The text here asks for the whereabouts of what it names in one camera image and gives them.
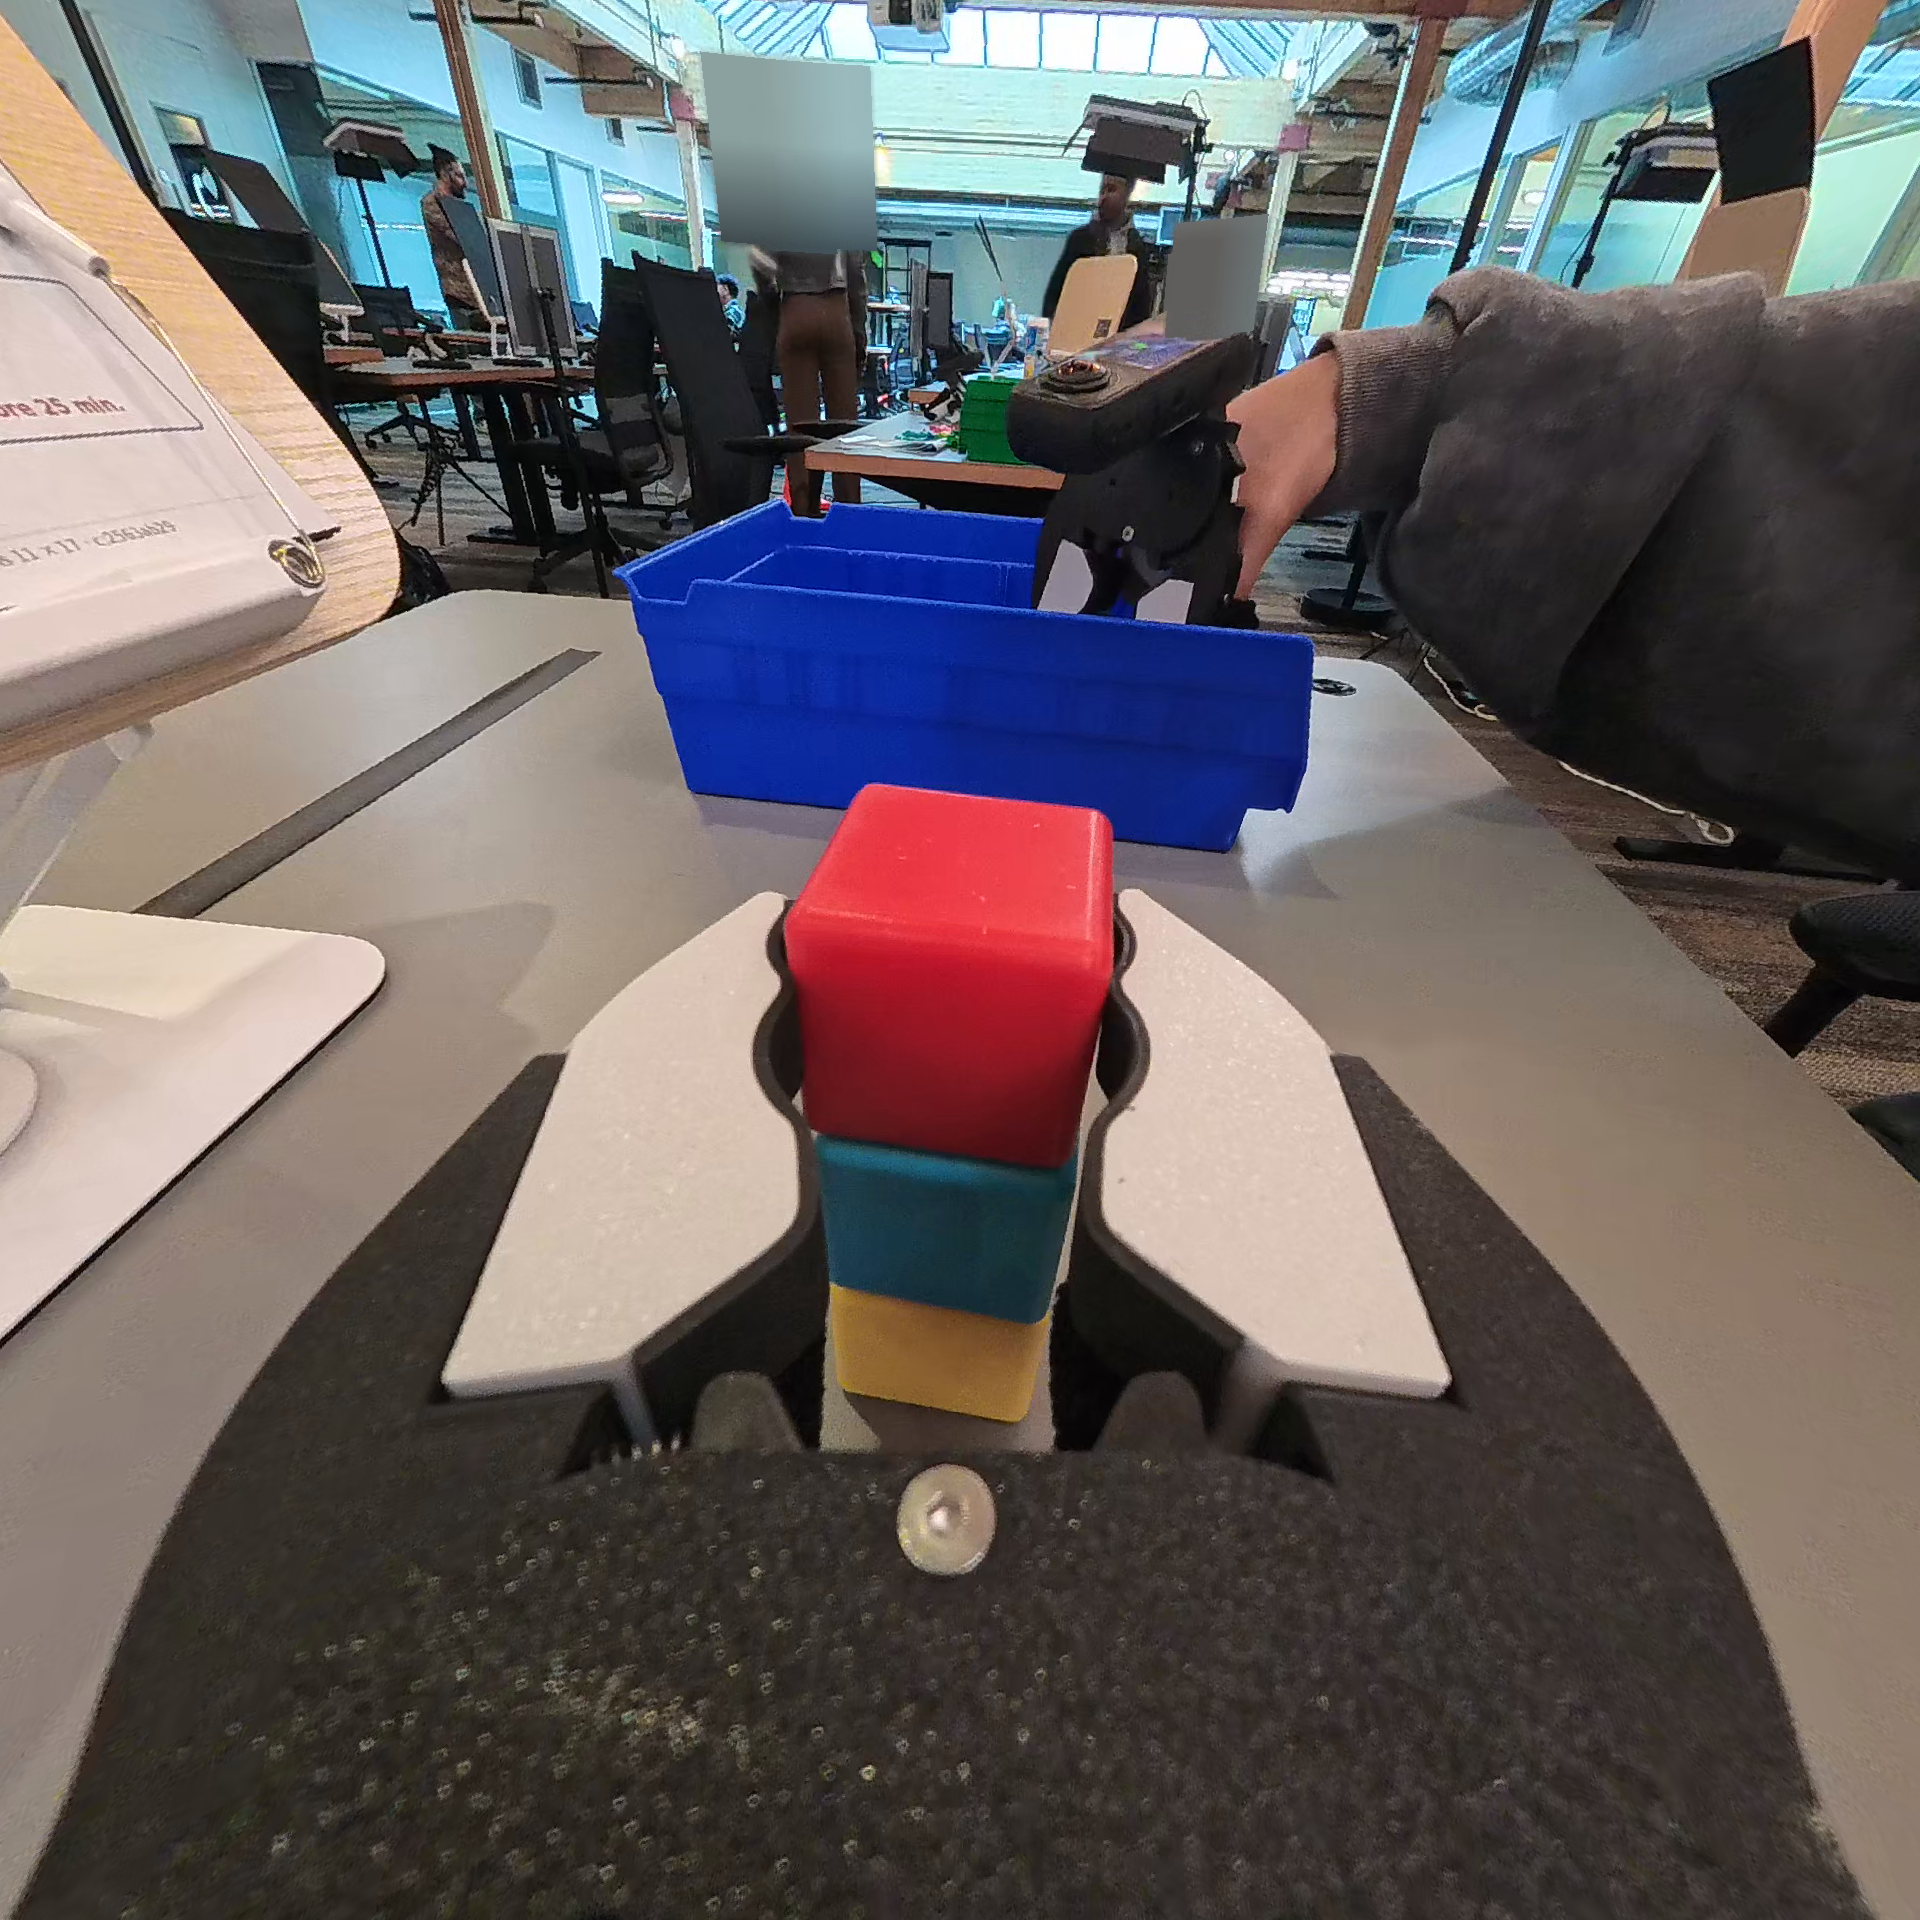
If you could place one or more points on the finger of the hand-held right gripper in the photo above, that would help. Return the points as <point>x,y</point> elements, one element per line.
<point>1074,580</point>
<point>1162,599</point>

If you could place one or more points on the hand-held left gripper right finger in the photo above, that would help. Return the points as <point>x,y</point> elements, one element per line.
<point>1260,1186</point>

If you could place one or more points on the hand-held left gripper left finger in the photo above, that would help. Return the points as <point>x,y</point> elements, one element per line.
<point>630,1186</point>

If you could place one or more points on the blue plastic bin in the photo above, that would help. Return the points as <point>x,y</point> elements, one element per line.
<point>974,720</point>

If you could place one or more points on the cyan cube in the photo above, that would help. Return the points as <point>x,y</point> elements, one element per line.
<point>946,1230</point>

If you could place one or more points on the yellow cube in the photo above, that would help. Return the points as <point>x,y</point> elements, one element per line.
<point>938,1358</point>

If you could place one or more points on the red cube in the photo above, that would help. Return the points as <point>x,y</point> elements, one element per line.
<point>946,974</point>

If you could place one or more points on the grey desk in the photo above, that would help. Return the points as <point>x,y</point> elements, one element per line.
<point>1500,1050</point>

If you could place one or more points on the person's right hand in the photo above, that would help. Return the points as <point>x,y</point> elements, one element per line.
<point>1291,435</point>

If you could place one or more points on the stack of green bins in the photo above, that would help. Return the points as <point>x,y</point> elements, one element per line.
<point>991,422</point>

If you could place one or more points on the wooden table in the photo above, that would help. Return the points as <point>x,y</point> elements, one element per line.
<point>932,464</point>

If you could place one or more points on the black tilted screen stand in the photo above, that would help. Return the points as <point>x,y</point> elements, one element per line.
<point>1141,143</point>

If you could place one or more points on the black office chair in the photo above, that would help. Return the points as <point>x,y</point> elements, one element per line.
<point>705,390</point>
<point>1861,944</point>
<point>615,435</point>

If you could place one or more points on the black pole stand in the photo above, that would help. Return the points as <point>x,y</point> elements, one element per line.
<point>1500,136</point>

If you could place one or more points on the ceiling projector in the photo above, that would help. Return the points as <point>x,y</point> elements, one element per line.
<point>911,13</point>

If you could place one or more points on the printed instruction sheet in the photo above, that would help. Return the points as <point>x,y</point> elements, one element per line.
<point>91,452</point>

